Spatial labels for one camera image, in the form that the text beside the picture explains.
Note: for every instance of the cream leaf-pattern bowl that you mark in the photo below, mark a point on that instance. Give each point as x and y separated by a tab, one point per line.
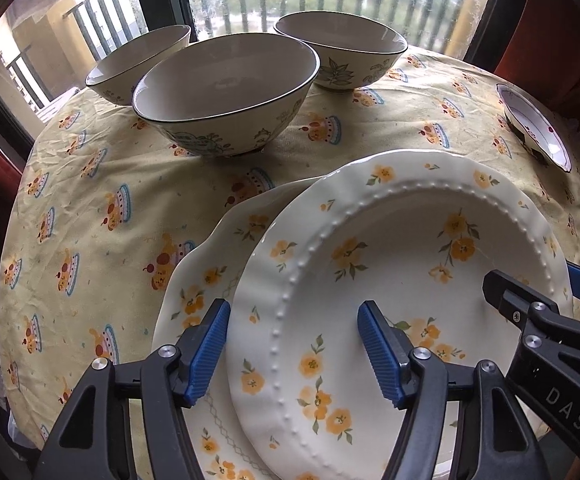
340	35
129	60
219	80

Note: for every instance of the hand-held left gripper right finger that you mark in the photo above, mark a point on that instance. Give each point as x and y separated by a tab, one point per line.
375	350

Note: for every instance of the beaded yellow floral plate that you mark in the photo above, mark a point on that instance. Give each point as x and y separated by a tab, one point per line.
395	260

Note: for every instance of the scalloped yellow floral plate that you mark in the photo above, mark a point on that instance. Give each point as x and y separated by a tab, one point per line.
204	280

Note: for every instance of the white outdoor air conditioner unit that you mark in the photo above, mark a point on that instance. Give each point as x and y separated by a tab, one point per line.
57	105

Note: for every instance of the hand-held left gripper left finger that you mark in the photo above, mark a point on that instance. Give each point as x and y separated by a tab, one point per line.
209	350

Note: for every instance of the yellow printed tablecloth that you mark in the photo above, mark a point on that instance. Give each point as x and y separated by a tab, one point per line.
119	170

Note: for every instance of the small red-patterned white dish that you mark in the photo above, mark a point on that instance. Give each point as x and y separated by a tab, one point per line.
530	115

